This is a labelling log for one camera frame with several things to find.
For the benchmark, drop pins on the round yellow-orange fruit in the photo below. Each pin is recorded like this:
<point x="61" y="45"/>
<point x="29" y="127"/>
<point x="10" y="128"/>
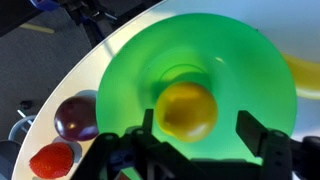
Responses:
<point x="186" y="111"/>

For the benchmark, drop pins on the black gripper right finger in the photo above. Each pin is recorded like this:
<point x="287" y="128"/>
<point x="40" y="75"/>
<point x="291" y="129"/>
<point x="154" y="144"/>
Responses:
<point x="250" y="131"/>

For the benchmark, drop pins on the red strawberry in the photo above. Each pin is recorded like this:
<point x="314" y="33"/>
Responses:
<point x="51" y="160"/>

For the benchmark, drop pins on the yellow banana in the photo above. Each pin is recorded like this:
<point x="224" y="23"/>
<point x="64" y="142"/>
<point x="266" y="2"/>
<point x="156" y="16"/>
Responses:
<point x="306" y="78"/>

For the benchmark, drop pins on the dark purple plum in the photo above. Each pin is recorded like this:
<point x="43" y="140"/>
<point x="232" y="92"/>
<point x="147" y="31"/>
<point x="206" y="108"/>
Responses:
<point x="76" y="118"/>

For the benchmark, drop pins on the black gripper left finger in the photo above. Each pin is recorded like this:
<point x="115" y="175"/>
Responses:
<point x="148" y="120"/>

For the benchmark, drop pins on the green plastic bowl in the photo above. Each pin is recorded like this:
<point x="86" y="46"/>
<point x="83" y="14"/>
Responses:
<point x="233" y="66"/>

